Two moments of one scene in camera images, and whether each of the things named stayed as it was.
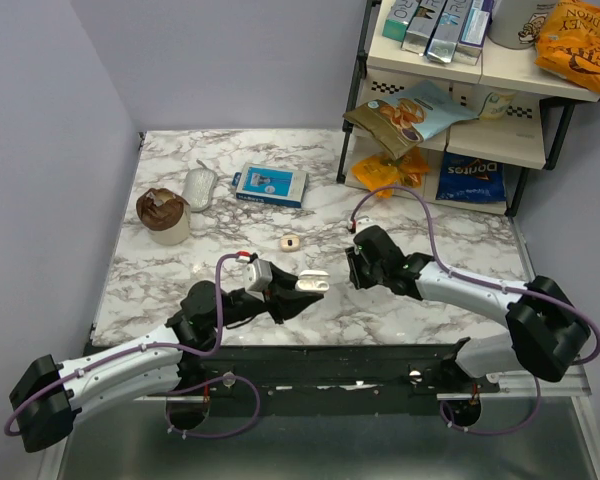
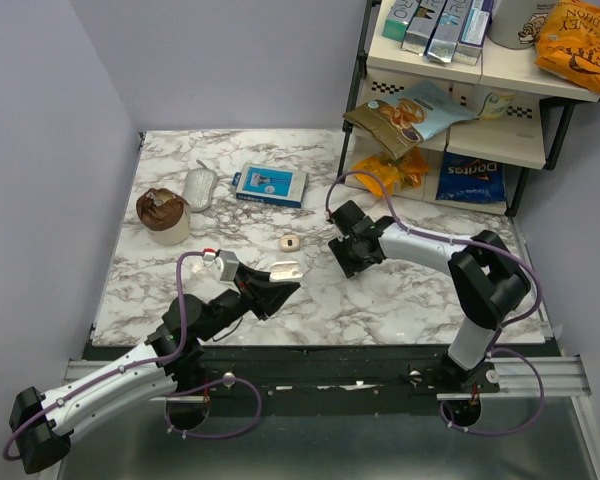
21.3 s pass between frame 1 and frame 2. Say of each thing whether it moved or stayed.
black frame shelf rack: stayed
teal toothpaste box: stayed
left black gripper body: moved
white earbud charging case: moved
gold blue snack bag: stayed
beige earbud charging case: stayed
